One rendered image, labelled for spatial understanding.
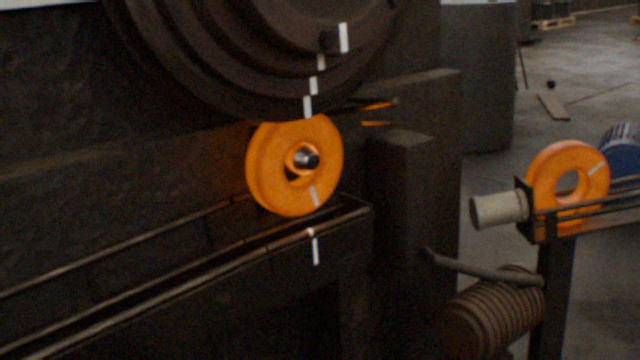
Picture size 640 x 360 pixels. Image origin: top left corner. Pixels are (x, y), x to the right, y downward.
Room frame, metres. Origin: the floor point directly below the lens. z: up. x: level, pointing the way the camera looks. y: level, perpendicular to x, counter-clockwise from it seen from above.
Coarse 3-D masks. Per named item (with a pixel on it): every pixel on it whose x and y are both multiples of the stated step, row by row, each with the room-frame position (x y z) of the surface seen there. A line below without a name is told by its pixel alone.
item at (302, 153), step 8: (304, 144) 0.78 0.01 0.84; (288, 152) 0.78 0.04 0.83; (296, 152) 0.77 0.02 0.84; (304, 152) 0.76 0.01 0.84; (312, 152) 0.77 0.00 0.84; (288, 160) 0.77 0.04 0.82; (296, 160) 0.76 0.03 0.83; (304, 160) 0.76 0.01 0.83; (312, 160) 0.76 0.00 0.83; (288, 168) 0.78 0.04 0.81; (296, 168) 0.76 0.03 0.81; (304, 168) 0.76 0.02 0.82; (312, 168) 0.76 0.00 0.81
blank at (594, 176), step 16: (560, 144) 0.91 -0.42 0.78; (576, 144) 0.90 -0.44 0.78; (544, 160) 0.90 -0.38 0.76; (560, 160) 0.90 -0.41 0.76; (576, 160) 0.90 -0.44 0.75; (592, 160) 0.90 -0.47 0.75; (528, 176) 0.91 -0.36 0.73; (544, 176) 0.89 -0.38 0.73; (592, 176) 0.90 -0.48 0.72; (608, 176) 0.91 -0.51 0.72; (544, 192) 0.89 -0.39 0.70; (576, 192) 0.92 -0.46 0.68; (592, 192) 0.90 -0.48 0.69; (544, 208) 0.89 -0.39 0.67; (592, 208) 0.90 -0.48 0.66; (560, 224) 0.90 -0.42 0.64; (576, 224) 0.90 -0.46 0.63
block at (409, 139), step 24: (384, 144) 0.93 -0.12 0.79; (408, 144) 0.90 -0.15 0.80; (432, 144) 0.93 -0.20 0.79; (384, 168) 0.93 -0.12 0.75; (408, 168) 0.89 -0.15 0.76; (432, 168) 0.93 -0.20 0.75; (384, 192) 0.93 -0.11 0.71; (408, 192) 0.89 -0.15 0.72; (432, 192) 0.93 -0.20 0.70; (384, 216) 0.93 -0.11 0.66; (408, 216) 0.89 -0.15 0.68; (432, 216) 0.93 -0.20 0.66; (384, 240) 0.93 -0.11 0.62; (408, 240) 0.89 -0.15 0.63; (432, 240) 0.93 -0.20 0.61; (384, 264) 0.94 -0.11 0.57; (408, 264) 0.89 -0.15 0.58
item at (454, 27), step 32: (448, 0) 3.77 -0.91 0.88; (480, 0) 3.65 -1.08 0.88; (512, 0) 3.53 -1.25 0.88; (448, 32) 3.34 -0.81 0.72; (480, 32) 3.28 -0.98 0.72; (512, 32) 3.36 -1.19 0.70; (448, 64) 3.34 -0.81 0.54; (480, 64) 3.28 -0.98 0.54; (512, 64) 3.37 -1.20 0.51; (480, 96) 3.28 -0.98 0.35; (512, 96) 3.39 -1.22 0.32; (480, 128) 3.28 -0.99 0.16; (512, 128) 3.41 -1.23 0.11
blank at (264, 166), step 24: (312, 120) 0.80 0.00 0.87; (264, 144) 0.75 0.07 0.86; (288, 144) 0.77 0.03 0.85; (312, 144) 0.80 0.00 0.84; (336, 144) 0.82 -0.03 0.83; (264, 168) 0.74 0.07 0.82; (336, 168) 0.82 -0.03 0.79; (264, 192) 0.74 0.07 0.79; (288, 192) 0.77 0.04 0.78; (312, 192) 0.79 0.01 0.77
